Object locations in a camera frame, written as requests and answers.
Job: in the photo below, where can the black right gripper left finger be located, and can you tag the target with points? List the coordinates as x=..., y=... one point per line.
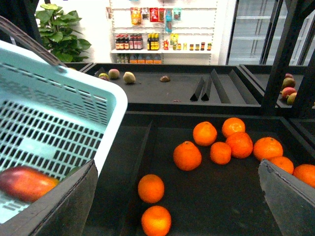
x=63, y=211

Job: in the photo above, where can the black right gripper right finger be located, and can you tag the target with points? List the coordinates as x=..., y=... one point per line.
x=291, y=201

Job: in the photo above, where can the red orange mango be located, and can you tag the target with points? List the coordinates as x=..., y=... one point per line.
x=25, y=183

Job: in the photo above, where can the light blue plastic basket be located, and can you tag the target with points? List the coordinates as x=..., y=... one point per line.
x=54, y=118

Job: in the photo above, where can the green avocado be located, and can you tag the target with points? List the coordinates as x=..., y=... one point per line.
x=72, y=171

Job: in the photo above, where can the orange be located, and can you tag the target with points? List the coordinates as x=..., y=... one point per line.
x=151, y=188
x=156, y=221

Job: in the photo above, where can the orange lower front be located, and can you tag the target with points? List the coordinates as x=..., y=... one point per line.
x=156, y=221

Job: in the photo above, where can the black triangular divider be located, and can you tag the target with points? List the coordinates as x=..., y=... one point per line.
x=202, y=90

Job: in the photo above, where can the green potted plant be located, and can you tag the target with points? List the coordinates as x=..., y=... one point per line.
x=59, y=35

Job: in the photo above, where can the white shelf with bottles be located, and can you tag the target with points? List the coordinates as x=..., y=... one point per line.
x=163, y=31

